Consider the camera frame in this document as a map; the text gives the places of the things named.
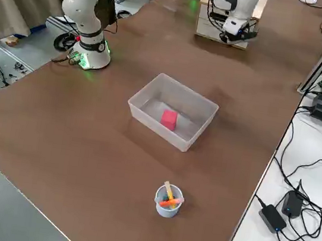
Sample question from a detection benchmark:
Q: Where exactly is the yellow pen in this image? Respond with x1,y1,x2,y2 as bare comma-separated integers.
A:
161,180,179,211

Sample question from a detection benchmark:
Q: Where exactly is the wooden drawer with black handle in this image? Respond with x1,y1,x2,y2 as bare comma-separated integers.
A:
194,0,256,52

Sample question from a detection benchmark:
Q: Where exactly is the black cable coil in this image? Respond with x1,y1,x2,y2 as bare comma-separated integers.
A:
52,30,80,55

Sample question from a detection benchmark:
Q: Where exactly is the orange marker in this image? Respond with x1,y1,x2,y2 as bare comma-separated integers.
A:
159,196,184,210

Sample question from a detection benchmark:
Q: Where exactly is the clear plastic box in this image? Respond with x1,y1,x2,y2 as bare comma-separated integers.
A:
121,68,224,157

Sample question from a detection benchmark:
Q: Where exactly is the red bag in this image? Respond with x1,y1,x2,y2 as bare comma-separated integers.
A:
159,109,179,131

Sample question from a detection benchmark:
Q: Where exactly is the grey power adapter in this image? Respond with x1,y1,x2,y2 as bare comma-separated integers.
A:
256,202,291,236

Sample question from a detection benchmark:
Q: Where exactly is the wooden drawer cabinet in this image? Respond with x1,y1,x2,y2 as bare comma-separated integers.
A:
241,0,269,45

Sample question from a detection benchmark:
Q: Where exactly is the black power adapter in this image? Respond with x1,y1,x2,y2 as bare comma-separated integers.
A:
280,188,306,220

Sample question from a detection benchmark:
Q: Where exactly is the blue crate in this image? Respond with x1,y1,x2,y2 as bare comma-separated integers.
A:
26,15,49,38

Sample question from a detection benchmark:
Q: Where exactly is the clear plastic pen cup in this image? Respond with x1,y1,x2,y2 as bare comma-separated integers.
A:
152,182,187,220

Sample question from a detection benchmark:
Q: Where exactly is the grey side table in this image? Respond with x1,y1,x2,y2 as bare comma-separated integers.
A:
0,142,97,241

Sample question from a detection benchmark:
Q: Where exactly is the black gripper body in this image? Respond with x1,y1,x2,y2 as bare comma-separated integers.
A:
218,22,259,48

